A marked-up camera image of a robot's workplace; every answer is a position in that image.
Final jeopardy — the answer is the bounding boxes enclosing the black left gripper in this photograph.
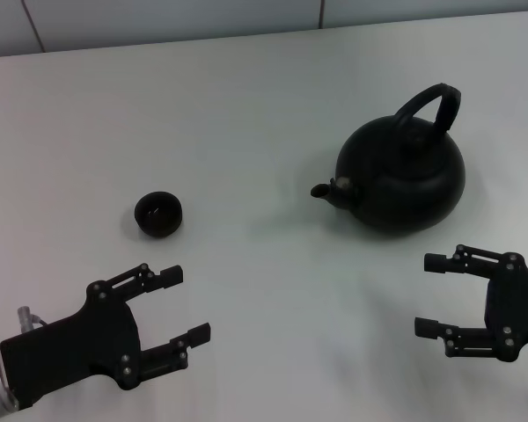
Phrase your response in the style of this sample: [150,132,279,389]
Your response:
[0,262,213,399]

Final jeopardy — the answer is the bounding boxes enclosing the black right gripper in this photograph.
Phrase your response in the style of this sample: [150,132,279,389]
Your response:
[414,244,528,364]

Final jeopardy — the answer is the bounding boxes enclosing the small black teacup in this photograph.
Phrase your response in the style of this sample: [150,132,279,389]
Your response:
[134,191,182,239]

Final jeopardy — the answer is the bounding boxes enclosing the black round teapot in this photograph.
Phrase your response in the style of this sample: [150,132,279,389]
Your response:
[310,82,467,239]

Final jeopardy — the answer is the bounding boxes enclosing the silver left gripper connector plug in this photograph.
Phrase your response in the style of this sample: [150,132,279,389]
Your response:
[17,305,46,331]

